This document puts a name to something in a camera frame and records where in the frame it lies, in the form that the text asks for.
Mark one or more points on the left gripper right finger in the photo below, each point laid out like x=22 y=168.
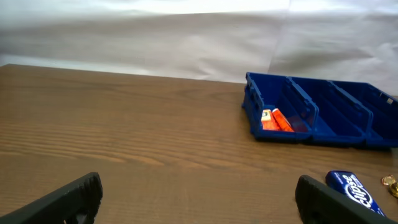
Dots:
x=323 y=208

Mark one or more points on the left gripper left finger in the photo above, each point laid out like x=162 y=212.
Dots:
x=68 y=205

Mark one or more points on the blue candy pack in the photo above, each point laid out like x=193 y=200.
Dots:
x=351 y=188

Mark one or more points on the gold candy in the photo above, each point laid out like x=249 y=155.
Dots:
x=388 y=180

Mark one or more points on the orange candy box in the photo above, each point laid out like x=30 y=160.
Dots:
x=283 y=121
x=268 y=123

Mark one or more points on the blue tray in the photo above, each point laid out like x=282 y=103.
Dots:
x=342 y=130

